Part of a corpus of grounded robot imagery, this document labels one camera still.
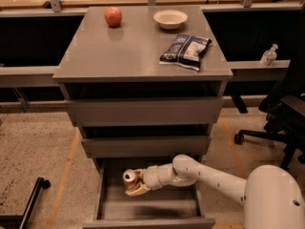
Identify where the grey drawer cabinet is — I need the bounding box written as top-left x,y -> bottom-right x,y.
52,5 -> 234,174

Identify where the grey middle drawer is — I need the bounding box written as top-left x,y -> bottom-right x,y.
82,135 -> 211,157

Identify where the clear sanitizer bottle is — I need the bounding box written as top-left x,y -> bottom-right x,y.
260,44 -> 278,67

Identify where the red apple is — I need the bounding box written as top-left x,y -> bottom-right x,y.
104,7 -> 122,27

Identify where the black office chair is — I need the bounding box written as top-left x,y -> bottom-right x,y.
234,7 -> 305,170

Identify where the black wheeled stand base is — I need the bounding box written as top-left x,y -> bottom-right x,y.
0,177 -> 51,229

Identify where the orange soda can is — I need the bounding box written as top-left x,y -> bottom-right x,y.
122,169 -> 138,190

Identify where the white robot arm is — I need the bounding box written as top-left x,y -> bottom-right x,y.
122,155 -> 305,229

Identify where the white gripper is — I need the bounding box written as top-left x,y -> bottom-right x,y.
126,166 -> 159,197

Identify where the blue chip bag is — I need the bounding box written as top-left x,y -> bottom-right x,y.
159,34 -> 212,72

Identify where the white bowl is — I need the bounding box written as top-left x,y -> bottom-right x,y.
153,10 -> 188,30

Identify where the grey bottom drawer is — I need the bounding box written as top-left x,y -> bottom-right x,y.
83,156 -> 215,229

